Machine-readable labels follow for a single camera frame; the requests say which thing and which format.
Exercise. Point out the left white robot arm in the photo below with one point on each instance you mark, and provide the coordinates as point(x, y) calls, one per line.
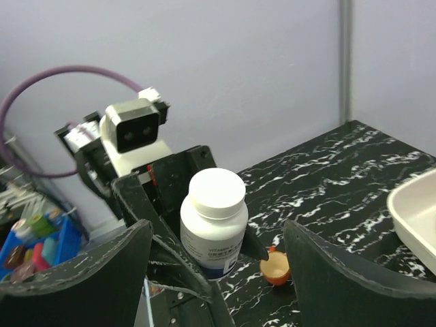
point(92, 163)

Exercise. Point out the white pill bottle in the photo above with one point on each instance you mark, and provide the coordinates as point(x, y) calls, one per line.
point(214, 218)

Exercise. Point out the white rectangular dish tub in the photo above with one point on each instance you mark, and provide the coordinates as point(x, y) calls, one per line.
point(412, 208)

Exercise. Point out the blue plastic storage bin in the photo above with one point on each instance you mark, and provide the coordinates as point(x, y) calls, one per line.
point(42, 241)

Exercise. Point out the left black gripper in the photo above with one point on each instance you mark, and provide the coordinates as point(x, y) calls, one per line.
point(177, 291)

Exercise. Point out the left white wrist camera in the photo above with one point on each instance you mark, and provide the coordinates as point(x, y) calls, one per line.
point(129, 131)

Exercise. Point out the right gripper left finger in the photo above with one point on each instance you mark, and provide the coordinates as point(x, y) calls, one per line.
point(101, 287)

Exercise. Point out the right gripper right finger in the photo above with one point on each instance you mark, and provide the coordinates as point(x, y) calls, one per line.
point(337, 288)

